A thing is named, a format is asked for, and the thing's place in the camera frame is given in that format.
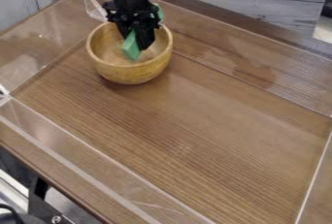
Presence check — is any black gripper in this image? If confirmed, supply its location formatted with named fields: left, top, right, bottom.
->
left=104, top=0, right=160, bottom=50

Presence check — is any green rectangular block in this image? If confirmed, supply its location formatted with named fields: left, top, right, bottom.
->
left=122, top=4, right=164, bottom=61

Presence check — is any brown wooden bowl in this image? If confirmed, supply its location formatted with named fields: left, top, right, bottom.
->
left=86, top=22, right=175, bottom=84

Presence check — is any black table leg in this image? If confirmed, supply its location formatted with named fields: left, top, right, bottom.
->
left=27, top=177, right=74, bottom=224

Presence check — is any clear acrylic corner bracket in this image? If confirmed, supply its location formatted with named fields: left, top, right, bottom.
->
left=85, top=0, right=108, bottom=22

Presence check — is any clear acrylic tray wall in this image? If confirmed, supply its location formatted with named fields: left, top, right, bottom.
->
left=0, top=93, right=216, bottom=224

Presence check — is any black cable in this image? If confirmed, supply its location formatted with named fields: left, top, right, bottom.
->
left=0, top=203, right=23, bottom=224

